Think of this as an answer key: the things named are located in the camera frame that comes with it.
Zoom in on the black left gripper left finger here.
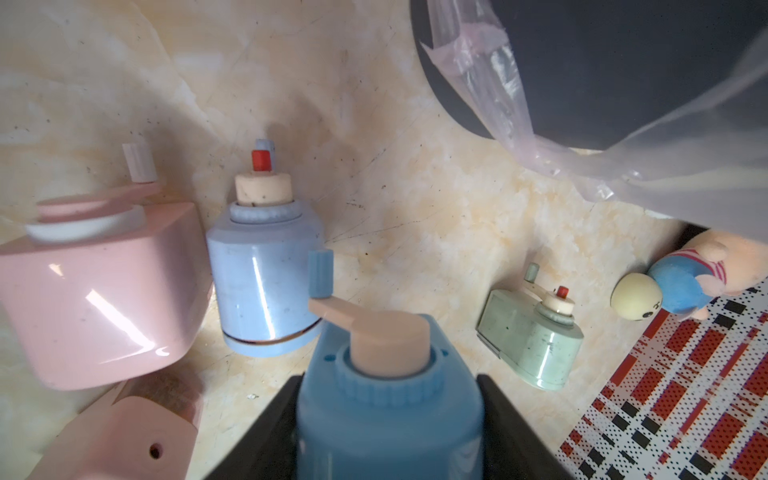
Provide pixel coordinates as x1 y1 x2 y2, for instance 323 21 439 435
206 376 303 480

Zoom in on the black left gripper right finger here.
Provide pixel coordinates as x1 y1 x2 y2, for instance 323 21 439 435
476 374 573 480

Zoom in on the pink pencil sharpener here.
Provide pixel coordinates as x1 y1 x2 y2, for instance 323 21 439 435
1 143 212 391
29 368 204 479

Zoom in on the pink pig plush blue shirt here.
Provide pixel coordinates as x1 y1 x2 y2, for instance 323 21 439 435
647 230 767 319

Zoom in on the clear plastic bin liner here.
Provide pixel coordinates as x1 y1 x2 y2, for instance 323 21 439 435
410 1 767 241

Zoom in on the bright blue pencil sharpener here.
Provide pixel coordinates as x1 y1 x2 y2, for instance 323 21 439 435
296 250 484 479

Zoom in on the light blue pencil sharpener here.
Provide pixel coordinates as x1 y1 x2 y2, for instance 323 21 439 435
206 139 325 358

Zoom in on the green pencil sharpener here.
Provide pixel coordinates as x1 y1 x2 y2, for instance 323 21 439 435
476 262 584 391

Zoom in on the dark grey trash bin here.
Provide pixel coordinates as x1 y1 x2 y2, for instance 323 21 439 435
491 1 767 150

